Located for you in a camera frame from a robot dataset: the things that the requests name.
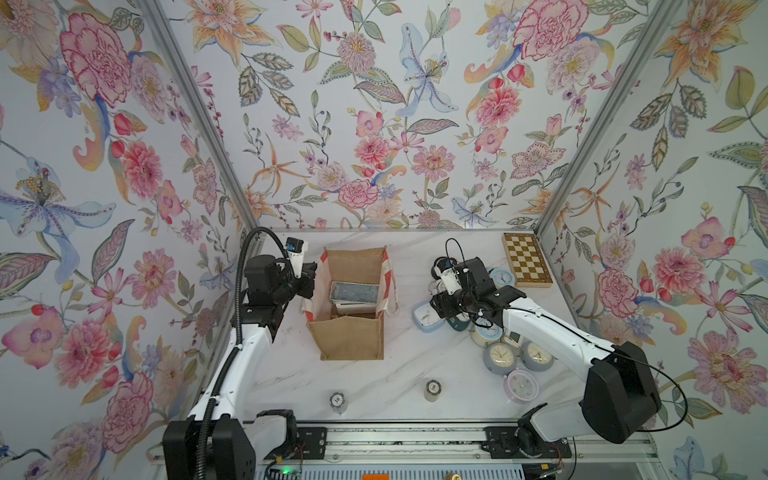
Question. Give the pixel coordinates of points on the mint round alarm clock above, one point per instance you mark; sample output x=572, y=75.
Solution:
x=485, y=336

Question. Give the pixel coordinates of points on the small silver cylinder clock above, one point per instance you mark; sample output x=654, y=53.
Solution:
x=338, y=403

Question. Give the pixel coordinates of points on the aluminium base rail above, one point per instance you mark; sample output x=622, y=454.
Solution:
x=379, y=442

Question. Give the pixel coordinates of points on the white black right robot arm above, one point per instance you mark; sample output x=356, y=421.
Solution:
x=620, y=394

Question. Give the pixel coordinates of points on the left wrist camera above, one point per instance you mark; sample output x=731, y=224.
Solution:
x=294, y=248

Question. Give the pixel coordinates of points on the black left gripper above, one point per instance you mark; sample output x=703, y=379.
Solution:
x=307, y=279

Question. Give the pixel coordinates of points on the wooden chess board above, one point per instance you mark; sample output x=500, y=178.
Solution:
x=526, y=260

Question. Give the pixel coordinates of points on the pink round alarm clock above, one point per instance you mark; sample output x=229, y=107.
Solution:
x=521, y=386

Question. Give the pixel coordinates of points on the white digital alarm clock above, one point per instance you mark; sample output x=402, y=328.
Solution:
x=355, y=309

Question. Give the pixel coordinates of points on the grey rectangular mirror clock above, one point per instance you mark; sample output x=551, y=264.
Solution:
x=354, y=293

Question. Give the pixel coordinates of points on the dark green round alarm clock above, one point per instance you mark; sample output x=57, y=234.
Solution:
x=459, y=323

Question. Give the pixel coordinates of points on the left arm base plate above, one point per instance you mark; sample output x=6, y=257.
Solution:
x=305, y=443

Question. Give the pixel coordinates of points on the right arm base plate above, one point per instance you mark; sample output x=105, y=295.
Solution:
x=513, y=442

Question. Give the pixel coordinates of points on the black twin bell alarm clock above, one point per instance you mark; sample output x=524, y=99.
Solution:
x=440, y=265

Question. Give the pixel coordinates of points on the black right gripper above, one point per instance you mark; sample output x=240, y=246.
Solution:
x=443, y=305

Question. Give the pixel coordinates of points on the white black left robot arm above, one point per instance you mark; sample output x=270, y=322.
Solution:
x=219, y=439

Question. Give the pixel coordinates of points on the small white square clock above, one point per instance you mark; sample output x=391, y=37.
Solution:
x=514, y=339

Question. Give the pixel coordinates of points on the light blue twin bell clock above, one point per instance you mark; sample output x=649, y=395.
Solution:
x=502, y=277

